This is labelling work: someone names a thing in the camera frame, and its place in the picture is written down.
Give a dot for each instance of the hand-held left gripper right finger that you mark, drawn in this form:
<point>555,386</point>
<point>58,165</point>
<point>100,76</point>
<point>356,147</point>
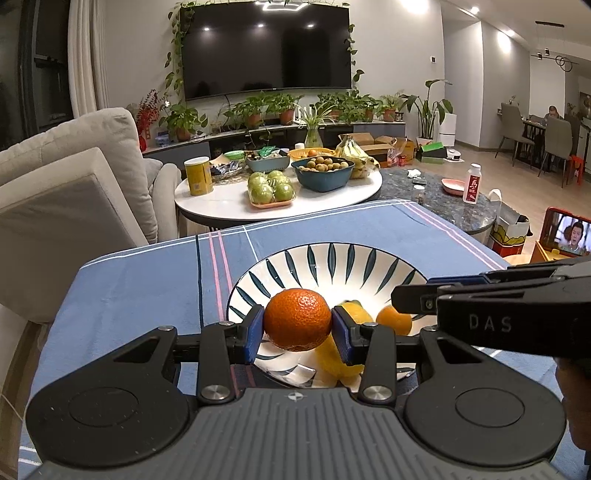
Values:
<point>341,334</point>

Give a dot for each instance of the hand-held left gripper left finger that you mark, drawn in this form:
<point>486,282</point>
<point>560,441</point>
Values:
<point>255,332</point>

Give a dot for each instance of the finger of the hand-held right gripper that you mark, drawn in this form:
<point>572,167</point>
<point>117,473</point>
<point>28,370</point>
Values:
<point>457,279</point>
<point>415,300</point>

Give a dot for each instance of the large yellow lemon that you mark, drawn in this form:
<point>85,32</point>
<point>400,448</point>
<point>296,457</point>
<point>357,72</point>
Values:
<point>332,360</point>

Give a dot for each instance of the small orange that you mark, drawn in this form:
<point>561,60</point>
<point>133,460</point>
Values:
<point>395,321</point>

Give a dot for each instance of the large orange mandarin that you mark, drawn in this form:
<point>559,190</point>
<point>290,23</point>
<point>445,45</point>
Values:
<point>298,318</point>

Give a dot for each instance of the white dark-striped ceramic bowl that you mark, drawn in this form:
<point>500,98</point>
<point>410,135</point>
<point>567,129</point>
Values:
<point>323,263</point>

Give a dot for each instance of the person's right hand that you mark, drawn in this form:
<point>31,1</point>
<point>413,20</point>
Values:
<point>577,397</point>

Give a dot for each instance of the orange wooden box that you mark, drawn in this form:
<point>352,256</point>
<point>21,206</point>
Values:
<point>542,254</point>

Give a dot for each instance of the white patterned paper bag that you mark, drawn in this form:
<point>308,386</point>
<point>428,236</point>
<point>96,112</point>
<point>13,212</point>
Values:
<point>508,235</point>

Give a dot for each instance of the dark marble round table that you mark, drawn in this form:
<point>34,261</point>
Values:
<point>443,210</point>

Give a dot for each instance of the small spice jar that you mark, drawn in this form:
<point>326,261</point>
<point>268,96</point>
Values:
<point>419,194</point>

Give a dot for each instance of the pink dish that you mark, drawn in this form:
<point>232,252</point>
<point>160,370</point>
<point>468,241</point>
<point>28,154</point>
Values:
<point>453,185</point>

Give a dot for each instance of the smartphone in red case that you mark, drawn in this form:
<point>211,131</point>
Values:
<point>570,233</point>

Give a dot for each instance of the white bottle red label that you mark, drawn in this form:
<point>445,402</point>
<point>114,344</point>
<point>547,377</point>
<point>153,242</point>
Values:
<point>472,184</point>

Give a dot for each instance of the white crumpled tissue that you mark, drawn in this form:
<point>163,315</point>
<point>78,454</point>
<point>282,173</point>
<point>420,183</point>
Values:
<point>414,173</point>

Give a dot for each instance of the white robot vacuum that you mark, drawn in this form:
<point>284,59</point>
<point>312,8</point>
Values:
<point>455,156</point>

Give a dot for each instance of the blue striped tablecloth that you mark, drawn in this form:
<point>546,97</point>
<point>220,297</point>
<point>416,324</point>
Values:
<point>138,286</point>

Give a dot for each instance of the pink fruit tray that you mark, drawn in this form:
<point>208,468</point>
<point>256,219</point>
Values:
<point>272,206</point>

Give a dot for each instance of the green flat box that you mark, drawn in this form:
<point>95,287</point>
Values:
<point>431,153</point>

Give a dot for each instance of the white round coffee table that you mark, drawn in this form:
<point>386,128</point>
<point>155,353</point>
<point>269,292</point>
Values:
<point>231,205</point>

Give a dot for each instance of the clear plastic snack bag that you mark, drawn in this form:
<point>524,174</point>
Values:
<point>404,157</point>

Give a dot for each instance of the green apple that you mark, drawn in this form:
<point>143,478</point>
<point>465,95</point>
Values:
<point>260,194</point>
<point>284,191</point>
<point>257,178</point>
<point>277,176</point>

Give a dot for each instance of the white air purifier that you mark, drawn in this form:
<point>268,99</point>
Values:
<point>447,131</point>

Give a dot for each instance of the teal bowl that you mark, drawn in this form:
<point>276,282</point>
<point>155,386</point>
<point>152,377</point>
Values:
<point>323,181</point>

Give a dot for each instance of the banana bunch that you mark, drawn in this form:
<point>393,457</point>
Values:
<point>353,154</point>

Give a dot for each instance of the red stool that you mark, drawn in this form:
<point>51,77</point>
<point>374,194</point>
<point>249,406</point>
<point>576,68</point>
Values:
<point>577,161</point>

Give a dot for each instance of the pile of longans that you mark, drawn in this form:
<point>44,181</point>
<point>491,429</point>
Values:
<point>323,164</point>

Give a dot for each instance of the yellow canister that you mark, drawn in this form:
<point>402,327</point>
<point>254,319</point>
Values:
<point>198,177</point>

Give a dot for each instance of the foil snack packet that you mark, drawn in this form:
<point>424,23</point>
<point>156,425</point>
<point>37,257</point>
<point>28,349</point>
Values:
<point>226,169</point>

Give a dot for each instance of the grey dining chair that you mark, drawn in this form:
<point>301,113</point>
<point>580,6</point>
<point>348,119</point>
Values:
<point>556,138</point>
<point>512,122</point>

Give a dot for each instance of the grey plastic basket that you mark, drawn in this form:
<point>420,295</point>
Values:
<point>268,165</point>

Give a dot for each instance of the open cardboard box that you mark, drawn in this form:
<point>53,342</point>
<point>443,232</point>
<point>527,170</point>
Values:
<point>355,141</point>

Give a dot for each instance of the tall large-leaf plant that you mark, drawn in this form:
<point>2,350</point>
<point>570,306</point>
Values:
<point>427,108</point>

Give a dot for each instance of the green plastic bowl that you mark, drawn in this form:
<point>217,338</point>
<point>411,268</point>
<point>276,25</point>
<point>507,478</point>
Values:
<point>234,156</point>

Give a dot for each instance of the yellow plastic basket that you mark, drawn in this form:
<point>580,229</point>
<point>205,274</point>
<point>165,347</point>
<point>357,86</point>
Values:
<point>300,154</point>

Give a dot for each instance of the green potted plant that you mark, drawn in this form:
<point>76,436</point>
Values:
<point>337,104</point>
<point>286,108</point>
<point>184,122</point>
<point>367,108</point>
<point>251,113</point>
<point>390,108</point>

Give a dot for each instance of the grey sofa cushion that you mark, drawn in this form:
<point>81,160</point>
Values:
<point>154,173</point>

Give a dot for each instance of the dark television cabinet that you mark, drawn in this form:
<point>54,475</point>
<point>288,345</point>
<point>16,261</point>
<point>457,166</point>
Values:
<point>194,150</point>

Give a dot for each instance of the spider plant in glass vase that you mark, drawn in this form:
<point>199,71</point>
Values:
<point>314,131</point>

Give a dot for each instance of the beige sofa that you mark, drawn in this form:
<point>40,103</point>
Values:
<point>69,194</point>

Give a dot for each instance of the red berry plant in vase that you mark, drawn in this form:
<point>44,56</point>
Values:
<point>148,110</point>

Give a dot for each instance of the beige curtain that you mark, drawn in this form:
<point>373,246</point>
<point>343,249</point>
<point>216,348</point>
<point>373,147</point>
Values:
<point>87,55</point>

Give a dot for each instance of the dark glass window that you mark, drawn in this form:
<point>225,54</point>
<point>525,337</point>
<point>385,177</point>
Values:
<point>46,55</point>

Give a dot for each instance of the wall-mounted television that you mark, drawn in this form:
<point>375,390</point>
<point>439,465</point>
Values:
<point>265,48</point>

